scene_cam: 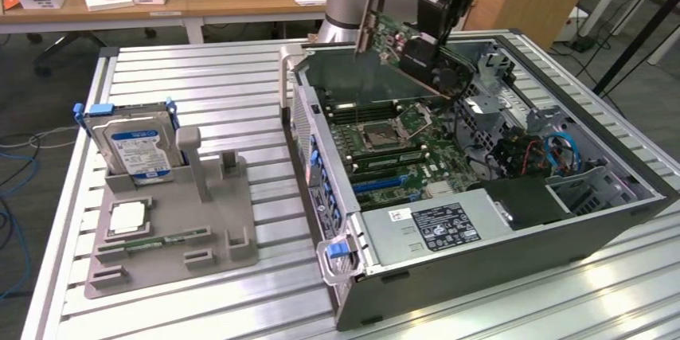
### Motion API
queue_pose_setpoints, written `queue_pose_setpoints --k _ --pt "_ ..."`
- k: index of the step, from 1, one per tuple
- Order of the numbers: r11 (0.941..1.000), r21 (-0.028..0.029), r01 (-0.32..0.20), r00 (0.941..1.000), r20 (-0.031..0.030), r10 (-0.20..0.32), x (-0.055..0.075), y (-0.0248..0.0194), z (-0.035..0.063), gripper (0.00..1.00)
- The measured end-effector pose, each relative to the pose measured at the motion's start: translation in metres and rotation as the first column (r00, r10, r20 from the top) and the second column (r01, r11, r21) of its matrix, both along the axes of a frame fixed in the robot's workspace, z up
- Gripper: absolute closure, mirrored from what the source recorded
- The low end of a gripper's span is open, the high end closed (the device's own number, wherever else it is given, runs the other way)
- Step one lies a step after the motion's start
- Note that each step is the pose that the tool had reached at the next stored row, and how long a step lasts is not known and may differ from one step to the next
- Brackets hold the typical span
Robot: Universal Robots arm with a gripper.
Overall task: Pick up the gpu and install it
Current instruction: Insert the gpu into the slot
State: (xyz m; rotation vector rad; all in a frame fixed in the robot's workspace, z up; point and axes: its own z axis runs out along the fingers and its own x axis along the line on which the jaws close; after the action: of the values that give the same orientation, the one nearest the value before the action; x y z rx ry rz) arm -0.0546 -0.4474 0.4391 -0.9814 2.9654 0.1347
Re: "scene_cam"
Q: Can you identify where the Nvidia graphics card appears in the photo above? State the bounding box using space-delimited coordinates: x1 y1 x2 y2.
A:
353 9 477 99

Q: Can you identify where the white side table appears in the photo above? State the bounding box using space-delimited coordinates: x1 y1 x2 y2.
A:
554 0 680 66

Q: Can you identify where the metal disk bay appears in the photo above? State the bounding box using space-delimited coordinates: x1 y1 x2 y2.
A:
455 72 531 146

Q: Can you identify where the metal socket cover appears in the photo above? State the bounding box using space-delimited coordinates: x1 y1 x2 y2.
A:
394 101 433 135

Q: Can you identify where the black power adapter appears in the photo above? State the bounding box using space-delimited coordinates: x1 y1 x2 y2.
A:
570 35 599 54

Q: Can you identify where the CPU socket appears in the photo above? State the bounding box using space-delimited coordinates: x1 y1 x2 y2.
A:
355 119 413 150

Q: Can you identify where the green motherboard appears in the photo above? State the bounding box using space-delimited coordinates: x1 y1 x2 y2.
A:
317 88 489 212

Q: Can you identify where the black stand pole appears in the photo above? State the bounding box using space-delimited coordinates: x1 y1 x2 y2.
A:
591 0 680 96

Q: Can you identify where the silver chipset heatsink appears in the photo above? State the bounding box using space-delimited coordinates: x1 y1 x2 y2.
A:
423 181 455 198

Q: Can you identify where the grey power supply unit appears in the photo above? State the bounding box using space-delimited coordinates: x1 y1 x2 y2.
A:
353 188 515 272

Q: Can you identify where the open black PC case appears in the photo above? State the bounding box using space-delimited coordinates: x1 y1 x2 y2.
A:
278 28 680 333

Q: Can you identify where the hard disk with blue caddy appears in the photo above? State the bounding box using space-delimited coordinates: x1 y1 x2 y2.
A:
69 96 185 188

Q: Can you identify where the grey plastic parts rack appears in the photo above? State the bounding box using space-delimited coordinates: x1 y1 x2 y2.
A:
82 124 261 301

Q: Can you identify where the black office chair base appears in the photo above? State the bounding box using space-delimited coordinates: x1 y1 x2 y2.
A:
33 30 158 76

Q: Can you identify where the silver CPU chip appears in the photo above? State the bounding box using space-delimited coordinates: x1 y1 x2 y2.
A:
106 202 151 237

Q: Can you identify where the green RAM stick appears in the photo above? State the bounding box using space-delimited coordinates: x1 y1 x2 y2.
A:
97 231 207 256

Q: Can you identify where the red wire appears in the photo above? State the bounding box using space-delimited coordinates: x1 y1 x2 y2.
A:
519 139 538 174

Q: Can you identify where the blue wire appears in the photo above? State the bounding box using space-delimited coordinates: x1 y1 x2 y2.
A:
543 131 586 176

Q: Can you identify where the blue latch handle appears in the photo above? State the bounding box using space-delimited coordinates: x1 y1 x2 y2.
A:
323 240 347 263

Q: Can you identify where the white floor cable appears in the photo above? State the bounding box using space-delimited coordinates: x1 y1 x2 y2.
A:
0 127 78 150

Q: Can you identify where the blue floor cable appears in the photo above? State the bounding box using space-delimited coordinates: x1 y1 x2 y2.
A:
0 152 41 299

